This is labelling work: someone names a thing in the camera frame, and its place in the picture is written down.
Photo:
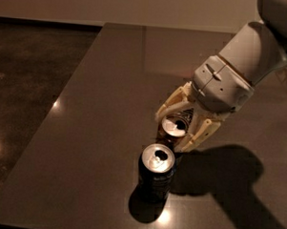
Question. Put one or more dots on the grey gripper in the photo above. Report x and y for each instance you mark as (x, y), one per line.
(221, 82)

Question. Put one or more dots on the orange soda can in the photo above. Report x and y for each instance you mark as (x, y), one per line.
(172, 128)

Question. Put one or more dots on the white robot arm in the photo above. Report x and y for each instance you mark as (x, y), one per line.
(259, 48)

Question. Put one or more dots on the dark blue pepsi can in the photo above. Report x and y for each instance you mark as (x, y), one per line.
(156, 168)

